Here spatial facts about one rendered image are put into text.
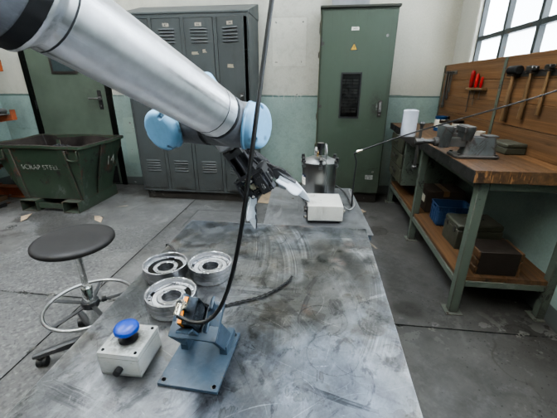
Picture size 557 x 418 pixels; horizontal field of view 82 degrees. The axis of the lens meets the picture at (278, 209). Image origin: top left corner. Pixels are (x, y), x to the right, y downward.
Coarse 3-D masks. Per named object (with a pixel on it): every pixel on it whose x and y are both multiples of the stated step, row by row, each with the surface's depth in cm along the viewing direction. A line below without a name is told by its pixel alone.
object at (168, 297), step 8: (160, 280) 70; (168, 280) 71; (176, 280) 72; (184, 280) 72; (152, 288) 69; (160, 288) 70; (176, 288) 70; (192, 288) 70; (144, 296) 65; (152, 296) 68; (160, 296) 67; (168, 296) 69; (176, 296) 70; (192, 296) 66; (152, 304) 63; (168, 304) 65; (152, 312) 63; (160, 312) 63; (168, 312) 63; (160, 320) 64; (168, 320) 64
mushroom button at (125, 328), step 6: (132, 318) 54; (120, 324) 53; (126, 324) 53; (132, 324) 53; (138, 324) 54; (114, 330) 52; (120, 330) 52; (126, 330) 52; (132, 330) 52; (114, 336) 52; (120, 336) 51; (126, 336) 51
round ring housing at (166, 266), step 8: (152, 256) 80; (160, 256) 82; (168, 256) 82; (176, 256) 82; (184, 256) 80; (144, 264) 77; (160, 264) 79; (168, 264) 80; (176, 264) 79; (184, 264) 77; (144, 272) 74; (160, 272) 76; (168, 272) 74; (176, 272) 74; (184, 272) 77; (152, 280) 74
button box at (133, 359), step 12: (132, 336) 54; (144, 336) 54; (156, 336) 56; (108, 348) 52; (120, 348) 52; (132, 348) 52; (144, 348) 53; (156, 348) 57; (108, 360) 51; (120, 360) 51; (132, 360) 51; (144, 360) 53; (108, 372) 53; (120, 372) 51; (132, 372) 52
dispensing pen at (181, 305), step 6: (180, 300) 45; (192, 300) 49; (198, 300) 49; (180, 306) 45; (186, 306) 46; (192, 306) 48; (198, 306) 49; (204, 306) 52; (174, 312) 45; (180, 312) 45; (186, 312) 48; (192, 312) 48; (198, 312) 49; (204, 312) 52; (192, 318) 47; (198, 318) 49; (204, 318) 52; (186, 324) 47; (192, 324) 47; (204, 324) 54; (198, 330) 50
